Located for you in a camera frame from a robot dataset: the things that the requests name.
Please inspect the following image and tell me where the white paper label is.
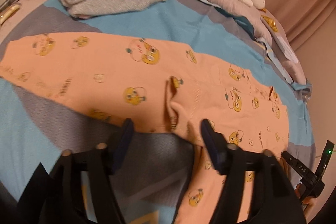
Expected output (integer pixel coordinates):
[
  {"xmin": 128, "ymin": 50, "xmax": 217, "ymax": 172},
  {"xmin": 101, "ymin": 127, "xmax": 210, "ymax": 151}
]
[{"xmin": 276, "ymin": 35, "xmax": 298, "ymax": 64}]

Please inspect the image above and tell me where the person's right hand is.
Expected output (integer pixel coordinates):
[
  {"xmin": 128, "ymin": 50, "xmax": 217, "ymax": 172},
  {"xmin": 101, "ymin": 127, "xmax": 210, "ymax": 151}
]
[{"xmin": 294, "ymin": 183, "xmax": 316, "ymax": 217}]

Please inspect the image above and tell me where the orange duck print garment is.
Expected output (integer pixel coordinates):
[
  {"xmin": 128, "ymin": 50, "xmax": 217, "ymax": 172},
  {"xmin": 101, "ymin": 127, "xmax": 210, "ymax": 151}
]
[{"xmin": 1, "ymin": 32, "xmax": 289, "ymax": 223}]

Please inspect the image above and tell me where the blue grey bed sheet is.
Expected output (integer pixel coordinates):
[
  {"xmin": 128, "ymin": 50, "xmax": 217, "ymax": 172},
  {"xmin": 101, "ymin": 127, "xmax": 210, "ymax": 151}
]
[{"xmin": 1, "ymin": 0, "xmax": 315, "ymax": 223}]

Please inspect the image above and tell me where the yellow tag on quilt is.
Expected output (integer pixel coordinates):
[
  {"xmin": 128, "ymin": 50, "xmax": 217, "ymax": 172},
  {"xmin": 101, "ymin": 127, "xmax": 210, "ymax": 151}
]
[{"xmin": 261, "ymin": 15, "xmax": 278, "ymax": 32}]

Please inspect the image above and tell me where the mauve quilt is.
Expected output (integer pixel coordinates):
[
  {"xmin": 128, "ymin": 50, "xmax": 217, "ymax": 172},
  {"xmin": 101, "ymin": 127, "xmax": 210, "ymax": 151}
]
[{"xmin": 207, "ymin": 0, "xmax": 306, "ymax": 85}]

